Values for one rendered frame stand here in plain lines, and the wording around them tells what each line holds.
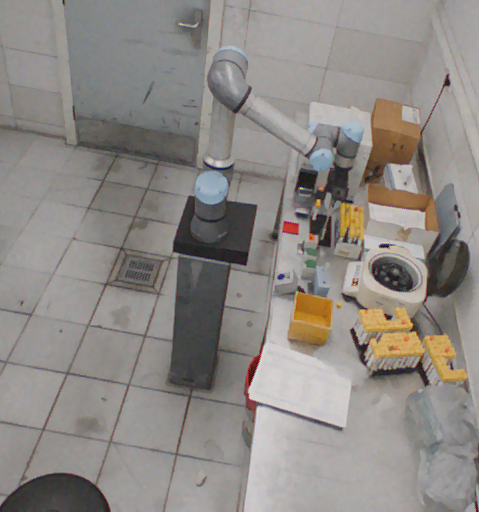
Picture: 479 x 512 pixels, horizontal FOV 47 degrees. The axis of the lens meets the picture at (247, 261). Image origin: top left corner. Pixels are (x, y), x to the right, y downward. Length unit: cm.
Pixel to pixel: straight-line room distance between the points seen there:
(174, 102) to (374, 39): 132
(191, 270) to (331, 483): 95
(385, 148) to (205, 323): 122
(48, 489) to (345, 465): 88
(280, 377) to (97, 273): 172
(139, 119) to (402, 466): 292
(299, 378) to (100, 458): 113
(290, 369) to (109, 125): 266
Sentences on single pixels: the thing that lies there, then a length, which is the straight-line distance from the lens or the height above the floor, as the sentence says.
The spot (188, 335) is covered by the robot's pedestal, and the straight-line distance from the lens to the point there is 246.
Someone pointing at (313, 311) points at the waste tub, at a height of 90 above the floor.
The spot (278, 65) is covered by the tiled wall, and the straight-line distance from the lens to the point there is 366.
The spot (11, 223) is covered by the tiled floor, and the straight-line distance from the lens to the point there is 363.
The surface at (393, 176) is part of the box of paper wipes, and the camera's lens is 268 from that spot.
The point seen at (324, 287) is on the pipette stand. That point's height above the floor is 97.
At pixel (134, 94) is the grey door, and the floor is 49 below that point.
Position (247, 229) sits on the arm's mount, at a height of 95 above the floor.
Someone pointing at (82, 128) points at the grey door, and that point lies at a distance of 415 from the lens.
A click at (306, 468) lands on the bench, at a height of 87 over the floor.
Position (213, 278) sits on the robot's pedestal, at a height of 78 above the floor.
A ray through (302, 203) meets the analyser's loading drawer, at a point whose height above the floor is 92.
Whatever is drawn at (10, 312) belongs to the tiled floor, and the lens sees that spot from 313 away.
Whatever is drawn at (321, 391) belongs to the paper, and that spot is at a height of 89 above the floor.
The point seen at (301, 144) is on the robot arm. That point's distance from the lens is 183.
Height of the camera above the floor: 235
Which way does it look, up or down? 44 degrees down
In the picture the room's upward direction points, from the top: 11 degrees clockwise
